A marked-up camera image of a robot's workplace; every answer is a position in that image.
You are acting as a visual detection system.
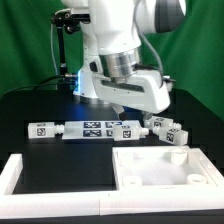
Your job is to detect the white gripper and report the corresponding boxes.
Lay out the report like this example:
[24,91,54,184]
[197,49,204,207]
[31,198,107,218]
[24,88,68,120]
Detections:
[92,70,170,128]

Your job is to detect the white square tabletop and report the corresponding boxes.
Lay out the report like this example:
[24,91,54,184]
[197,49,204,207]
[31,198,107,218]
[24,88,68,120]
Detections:
[112,146,217,190]

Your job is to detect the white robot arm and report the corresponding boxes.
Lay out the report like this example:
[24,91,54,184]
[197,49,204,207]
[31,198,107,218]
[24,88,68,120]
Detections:
[61,0,186,123]

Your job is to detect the white U-shaped fence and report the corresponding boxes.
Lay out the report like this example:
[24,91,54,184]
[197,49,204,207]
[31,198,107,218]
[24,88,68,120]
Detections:
[0,154,224,219]

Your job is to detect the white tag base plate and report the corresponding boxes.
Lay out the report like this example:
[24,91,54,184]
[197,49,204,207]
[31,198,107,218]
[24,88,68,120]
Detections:
[62,121,115,140]

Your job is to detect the black camera stand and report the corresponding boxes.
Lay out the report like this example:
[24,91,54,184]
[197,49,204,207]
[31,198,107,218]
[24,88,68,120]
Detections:
[51,12,80,91]

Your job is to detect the black cables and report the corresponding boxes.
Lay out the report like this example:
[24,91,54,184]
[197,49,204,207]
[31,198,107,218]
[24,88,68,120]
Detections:
[0,74,79,99]

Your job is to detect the black camera on stand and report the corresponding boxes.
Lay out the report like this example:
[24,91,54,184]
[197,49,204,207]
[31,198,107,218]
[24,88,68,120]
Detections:
[54,9,90,22]

